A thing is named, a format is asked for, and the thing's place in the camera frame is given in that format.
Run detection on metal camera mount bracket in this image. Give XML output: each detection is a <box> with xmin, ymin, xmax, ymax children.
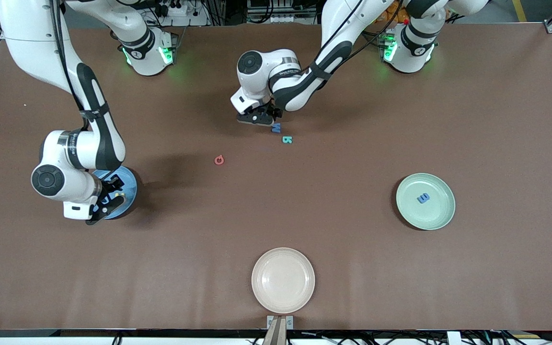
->
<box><xmin>263</xmin><ymin>315</ymin><xmax>294</xmax><ymax>345</ymax></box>

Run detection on blue plate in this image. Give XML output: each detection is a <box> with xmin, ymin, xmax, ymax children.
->
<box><xmin>92</xmin><ymin>165</ymin><xmax>138</xmax><ymax>220</ymax></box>

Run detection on bag of orange objects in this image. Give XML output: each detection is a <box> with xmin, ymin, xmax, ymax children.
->
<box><xmin>376</xmin><ymin>0</ymin><xmax>410</xmax><ymax>24</ymax></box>

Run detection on green plate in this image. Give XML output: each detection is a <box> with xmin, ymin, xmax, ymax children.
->
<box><xmin>395</xmin><ymin>172</ymin><xmax>456</xmax><ymax>231</ymax></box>

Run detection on beige plate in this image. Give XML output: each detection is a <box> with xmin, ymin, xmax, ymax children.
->
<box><xmin>251</xmin><ymin>247</ymin><xmax>316</xmax><ymax>315</ymax></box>

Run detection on background equipment rack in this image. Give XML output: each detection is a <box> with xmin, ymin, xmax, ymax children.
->
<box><xmin>246</xmin><ymin>0</ymin><xmax>318</xmax><ymax>24</ymax></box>

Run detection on white power strip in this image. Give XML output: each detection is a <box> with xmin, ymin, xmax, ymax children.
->
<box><xmin>154</xmin><ymin>0</ymin><xmax>209</xmax><ymax>27</ymax></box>

